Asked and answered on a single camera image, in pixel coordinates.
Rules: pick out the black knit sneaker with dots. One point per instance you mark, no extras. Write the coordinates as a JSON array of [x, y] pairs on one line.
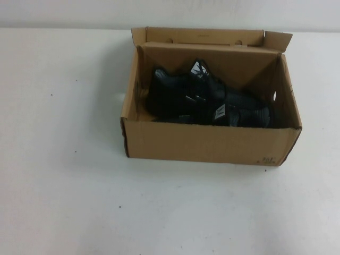
[[255, 114], [164, 87]]

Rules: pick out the brown cardboard shoe box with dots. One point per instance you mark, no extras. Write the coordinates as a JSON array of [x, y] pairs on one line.
[[199, 143]]

